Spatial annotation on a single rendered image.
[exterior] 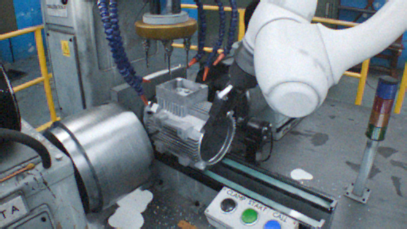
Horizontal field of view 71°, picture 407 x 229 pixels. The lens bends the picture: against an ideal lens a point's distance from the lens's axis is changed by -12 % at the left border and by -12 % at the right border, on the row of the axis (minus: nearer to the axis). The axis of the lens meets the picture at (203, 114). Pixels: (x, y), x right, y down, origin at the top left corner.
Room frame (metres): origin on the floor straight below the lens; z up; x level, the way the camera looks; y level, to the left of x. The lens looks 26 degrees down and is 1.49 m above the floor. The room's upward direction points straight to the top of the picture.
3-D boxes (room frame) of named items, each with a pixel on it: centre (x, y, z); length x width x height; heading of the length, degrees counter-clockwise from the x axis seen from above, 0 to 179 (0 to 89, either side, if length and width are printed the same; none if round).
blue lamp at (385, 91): (0.78, -0.53, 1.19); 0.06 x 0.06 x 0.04
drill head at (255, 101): (1.15, -0.14, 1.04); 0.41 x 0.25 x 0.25; 140
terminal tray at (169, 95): (0.89, 0.07, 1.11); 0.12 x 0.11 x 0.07; 49
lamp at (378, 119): (0.78, -0.53, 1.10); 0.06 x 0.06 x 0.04
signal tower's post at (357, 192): (0.78, -0.53, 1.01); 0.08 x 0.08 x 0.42; 50
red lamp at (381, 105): (0.78, -0.53, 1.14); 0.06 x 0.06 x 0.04
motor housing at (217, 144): (0.86, 0.04, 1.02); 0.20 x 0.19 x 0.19; 49
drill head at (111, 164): (0.63, 0.31, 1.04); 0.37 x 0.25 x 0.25; 140
